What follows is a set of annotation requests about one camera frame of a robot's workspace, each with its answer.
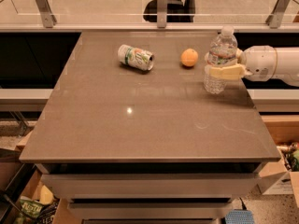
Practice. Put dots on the green snack bag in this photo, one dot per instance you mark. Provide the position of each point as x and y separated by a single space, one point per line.
30 210

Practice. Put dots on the cardboard box right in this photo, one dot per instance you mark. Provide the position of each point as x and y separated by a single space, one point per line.
278 179

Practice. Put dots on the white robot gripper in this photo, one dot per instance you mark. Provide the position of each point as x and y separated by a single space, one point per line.
260 62

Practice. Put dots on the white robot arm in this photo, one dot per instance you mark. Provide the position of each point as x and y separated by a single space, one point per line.
287 68

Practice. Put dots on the clear plastic water bottle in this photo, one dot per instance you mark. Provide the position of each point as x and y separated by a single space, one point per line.
222 50

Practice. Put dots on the white green soda can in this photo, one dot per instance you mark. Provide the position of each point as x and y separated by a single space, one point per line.
137 58

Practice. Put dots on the glass railing with metal posts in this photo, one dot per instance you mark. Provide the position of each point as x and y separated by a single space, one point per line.
145 14

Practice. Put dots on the orange fruit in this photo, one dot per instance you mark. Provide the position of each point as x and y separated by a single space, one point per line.
189 57

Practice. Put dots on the cardboard box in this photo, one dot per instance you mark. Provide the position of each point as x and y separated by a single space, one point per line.
278 179
26 182

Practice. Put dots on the blue perforated basket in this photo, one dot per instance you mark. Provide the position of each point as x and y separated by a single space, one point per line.
239 217

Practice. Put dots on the grey drawer cabinet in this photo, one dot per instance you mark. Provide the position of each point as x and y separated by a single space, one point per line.
124 146

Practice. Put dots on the cardboard box left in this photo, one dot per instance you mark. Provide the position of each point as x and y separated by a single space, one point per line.
26 182

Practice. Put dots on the black office chair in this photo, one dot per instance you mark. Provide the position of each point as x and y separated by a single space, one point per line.
180 10

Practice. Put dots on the yellow item in box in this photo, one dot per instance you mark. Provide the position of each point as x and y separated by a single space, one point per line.
46 196

